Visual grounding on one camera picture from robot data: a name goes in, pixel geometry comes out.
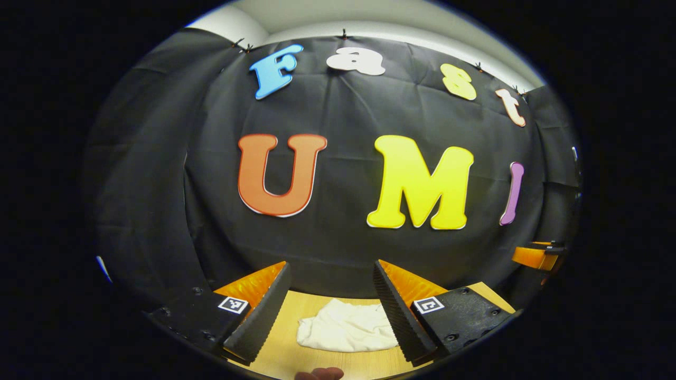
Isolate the black backdrop cloth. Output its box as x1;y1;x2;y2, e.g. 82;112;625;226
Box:
84;26;581;312

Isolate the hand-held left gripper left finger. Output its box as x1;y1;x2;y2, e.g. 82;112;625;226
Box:
148;261;292;365

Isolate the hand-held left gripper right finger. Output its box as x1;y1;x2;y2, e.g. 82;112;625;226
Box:
372;259;515;367

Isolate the cream sweatshirt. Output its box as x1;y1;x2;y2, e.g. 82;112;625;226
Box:
296;298;399;353

